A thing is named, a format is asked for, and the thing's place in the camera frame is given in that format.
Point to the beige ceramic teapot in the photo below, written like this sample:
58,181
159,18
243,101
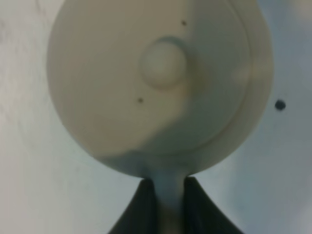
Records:
160,89

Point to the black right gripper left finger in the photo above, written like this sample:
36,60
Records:
141,215

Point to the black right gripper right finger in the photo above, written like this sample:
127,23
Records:
201,215

